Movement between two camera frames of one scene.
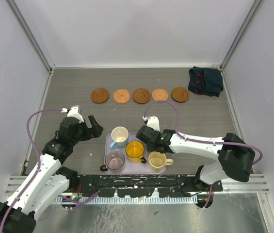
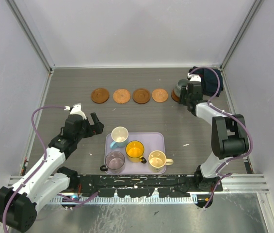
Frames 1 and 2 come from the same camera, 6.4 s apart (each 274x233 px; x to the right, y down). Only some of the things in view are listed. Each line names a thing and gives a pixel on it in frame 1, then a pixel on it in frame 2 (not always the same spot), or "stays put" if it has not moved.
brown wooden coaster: x=141 y=96 stays put
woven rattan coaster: x=121 y=96 stays put
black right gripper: x=150 y=148 to x=184 y=91
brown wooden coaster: x=100 y=95 stays put
